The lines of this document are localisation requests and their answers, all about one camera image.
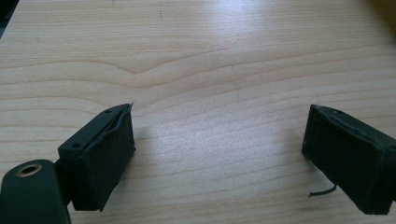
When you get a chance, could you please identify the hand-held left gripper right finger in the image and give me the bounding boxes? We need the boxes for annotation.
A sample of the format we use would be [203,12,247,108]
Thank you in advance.
[301,104,396,216]

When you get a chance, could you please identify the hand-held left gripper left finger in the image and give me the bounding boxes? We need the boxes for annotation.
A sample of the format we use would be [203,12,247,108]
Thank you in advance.
[57,103,136,213]

